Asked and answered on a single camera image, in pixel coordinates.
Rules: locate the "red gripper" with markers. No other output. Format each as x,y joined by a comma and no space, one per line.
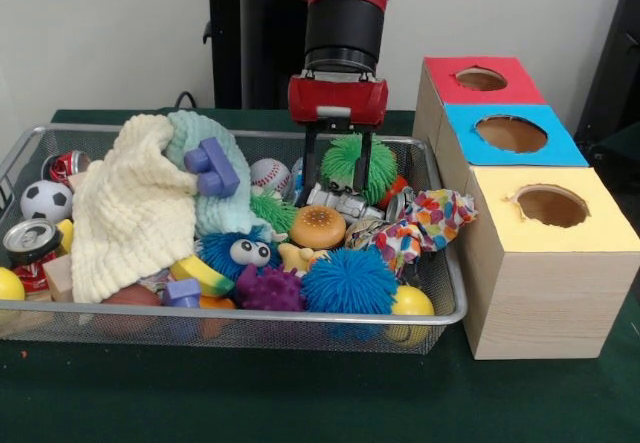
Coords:
337,95

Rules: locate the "yellow plush duck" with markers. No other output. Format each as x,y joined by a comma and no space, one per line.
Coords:
292,255

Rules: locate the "mint green muslin cloth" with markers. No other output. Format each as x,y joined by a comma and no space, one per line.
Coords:
222,213

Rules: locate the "cream muslin cloth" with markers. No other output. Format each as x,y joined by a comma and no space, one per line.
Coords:
130,213

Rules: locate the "wooden box with three holes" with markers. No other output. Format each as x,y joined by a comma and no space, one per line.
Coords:
545,303

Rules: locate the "large green spiky ball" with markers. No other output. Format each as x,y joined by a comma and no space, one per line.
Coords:
340,160

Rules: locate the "toy hamburger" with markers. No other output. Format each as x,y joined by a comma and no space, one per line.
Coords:
317,225

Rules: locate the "white baseball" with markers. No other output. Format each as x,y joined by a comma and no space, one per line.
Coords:
270,173

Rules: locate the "colourful dotted cloth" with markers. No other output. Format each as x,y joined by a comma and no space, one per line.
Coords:
440,213

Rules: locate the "blue spiky rubber ball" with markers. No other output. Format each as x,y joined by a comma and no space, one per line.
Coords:
350,280

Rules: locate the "purple plastic building block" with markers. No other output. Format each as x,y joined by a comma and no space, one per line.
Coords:
212,165

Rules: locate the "purple spiky rubber ball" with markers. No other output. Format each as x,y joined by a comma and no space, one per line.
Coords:
270,289

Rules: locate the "blue fuzzy toy with eyes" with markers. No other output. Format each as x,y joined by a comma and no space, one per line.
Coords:
215,253

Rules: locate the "dark green tablecloth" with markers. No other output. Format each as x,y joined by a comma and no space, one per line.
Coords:
300,403

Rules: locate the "black and white soccer ball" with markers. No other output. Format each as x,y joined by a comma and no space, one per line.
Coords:
47,202

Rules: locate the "black chair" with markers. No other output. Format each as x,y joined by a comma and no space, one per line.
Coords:
622,63

